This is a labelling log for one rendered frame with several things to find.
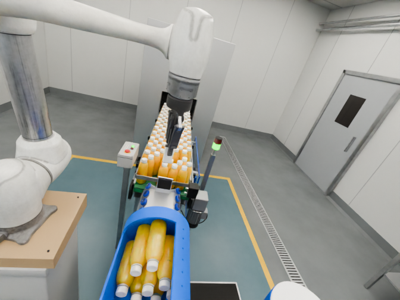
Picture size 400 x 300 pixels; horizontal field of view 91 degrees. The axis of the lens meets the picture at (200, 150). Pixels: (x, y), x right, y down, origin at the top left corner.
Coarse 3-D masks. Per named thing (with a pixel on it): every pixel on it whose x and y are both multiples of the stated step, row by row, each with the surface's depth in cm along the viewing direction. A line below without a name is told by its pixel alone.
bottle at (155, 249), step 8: (152, 224) 81; (160, 224) 81; (152, 232) 78; (160, 232) 78; (152, 240) 74; (160, 240) 75; (152, 248) 71; (160, 248) 72; (152, 256) 70; (160, 256) 71
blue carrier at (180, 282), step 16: (144, 208) 82; (160, 208) 81; (128, 224) 79; (176, 224) 78; (128, 240) 88; (176, 240) 72; (176, 256) 67; (112, 272) 71; (176, 272) 62; (112, 288) 70; (176, 288) 59
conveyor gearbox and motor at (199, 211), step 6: (198, 192) 156; (204, 192) 158; (198, 198) 150; (204, 198) 152; (192, 204) 154; (198, 204) 152; (204, 204) 152; (192, 210) 155; (198, 210) 155; (204, 210) 155; (192, 216) 159; (198, 216) 160; (204, 216) 162; (192, 222) 162; (198, 222) 164; (192, 228) 164
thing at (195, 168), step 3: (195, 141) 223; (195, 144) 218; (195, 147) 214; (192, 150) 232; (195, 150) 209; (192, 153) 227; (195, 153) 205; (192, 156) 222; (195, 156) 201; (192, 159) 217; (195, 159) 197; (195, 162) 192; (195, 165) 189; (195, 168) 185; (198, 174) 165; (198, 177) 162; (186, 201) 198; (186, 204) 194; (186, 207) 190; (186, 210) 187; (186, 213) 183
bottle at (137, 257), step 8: (144, 224) 84; (136, 232) 83; (144, 232) 81; (136, 240) 78; (144, 240) 78; (136, 248) 75; (144, 248) 75; (136, 256) 72; (144, 256) 73; (136, 264) 71; (144, 264) 73
